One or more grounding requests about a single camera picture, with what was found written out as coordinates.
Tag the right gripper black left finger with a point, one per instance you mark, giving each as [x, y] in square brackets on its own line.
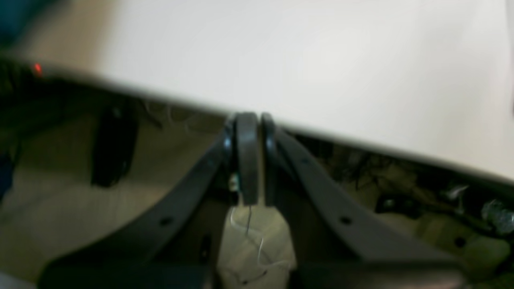
[175, 244]

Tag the black power strip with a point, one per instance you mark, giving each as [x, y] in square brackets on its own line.
[19, 78]

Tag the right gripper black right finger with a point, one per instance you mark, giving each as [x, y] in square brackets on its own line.
[338, 244]

